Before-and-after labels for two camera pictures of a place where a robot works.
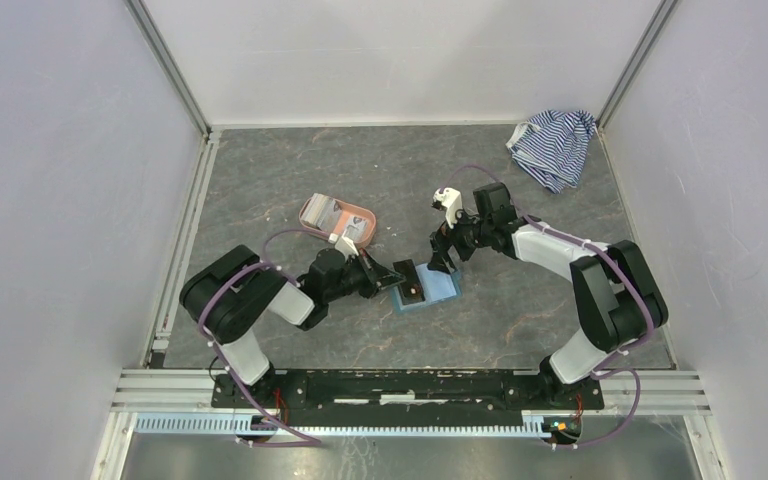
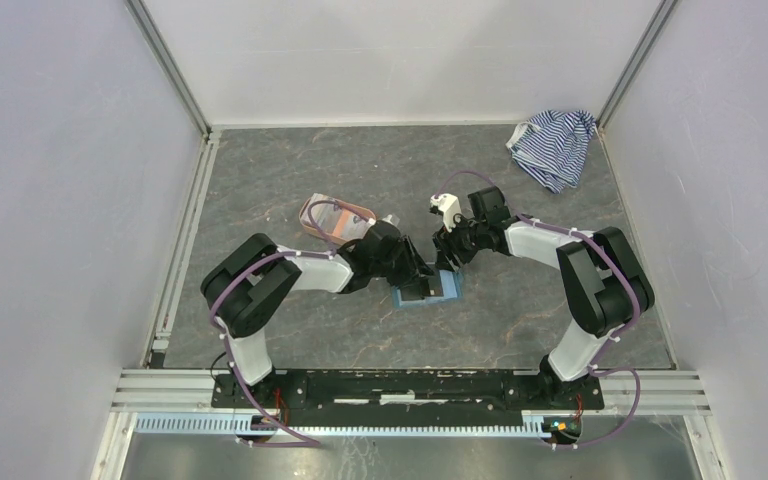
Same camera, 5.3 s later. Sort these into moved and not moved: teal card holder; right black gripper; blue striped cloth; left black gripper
Moved: left black gripper
Not moved: blue striped cloth; right black gripper; teal card holder
